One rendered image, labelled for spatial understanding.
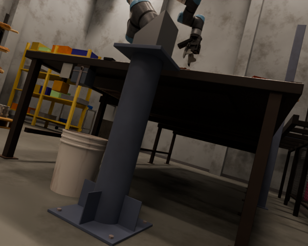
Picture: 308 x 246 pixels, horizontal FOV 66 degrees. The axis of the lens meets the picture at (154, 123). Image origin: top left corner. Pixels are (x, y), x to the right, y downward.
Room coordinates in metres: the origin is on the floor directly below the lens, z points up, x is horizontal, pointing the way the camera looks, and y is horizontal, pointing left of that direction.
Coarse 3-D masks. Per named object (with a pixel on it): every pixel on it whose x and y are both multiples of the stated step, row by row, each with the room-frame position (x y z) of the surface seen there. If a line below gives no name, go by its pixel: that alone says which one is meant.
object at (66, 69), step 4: (64, 64) 1.81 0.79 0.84; (68, 64) 1.80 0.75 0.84; (72, 64) 1.78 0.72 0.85; (64, 68) 1.81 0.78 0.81; (68, 68) 1.79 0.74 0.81; (64, 72) 1.81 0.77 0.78; (68, 72) 1.79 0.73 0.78; (60, 76) 1.82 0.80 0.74; (64, 76) 1.80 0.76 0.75; (68, 76) 1.78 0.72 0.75
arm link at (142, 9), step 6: (138, 0) 1.22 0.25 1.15; (144, 0) 1.22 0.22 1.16; (132, 6) 1.24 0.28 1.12; (138, 6) 1.21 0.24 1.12; (144, 6) 1.20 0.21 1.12; (150, 6) 1.21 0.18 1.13; (132, 12) 1.25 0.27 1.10; (138, 12) 1.21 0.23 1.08; (132, 18) 1.27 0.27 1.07; (138, 18) 1.22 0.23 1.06; (132, 24) 1.29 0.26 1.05; (138, 24) 1.25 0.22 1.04
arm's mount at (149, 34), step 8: (160, 16) 1.11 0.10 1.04; (168, 16) 1.14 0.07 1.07; (152, 24) 1.13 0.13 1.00; (160, 24) 1.11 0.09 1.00; (168, 24) 1.16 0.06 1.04; (144, 32) 1.14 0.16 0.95; (152, 32) 1.12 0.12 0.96; (160, 32) 1.11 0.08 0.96; (168, 32) 1.18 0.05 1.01; (176, 32) 1.26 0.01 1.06; (136, 40) 1.16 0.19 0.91; (144, 40) 1.14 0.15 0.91; (152, 40) 1.12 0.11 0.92; (160, 40) 1.13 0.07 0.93; (168, 40) 1.20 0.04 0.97; (168, 48) 1.22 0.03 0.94
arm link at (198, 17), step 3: (198, 15) 1.60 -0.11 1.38; (201, 15) 1.60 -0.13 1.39; (195, 18) 1.59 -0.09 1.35; (198, 18) 1.60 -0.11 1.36; (201, 18) 1.60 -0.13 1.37; (204, 18) 1.62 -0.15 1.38; (195, 21) 1.59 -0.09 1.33; (198, 21) 1.60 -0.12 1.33; (201, 21) 1.60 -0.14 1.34; (195, 24) 1.60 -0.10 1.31; (198, 24) 1.60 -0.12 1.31; (201, 24) 1.60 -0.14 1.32; (192, 27) 1.62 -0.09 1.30; (195, 27) 1.60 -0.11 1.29; (198, 27) 1.60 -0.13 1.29; (201, 27) 1.61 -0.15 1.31; (201, 30) 1.62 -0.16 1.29
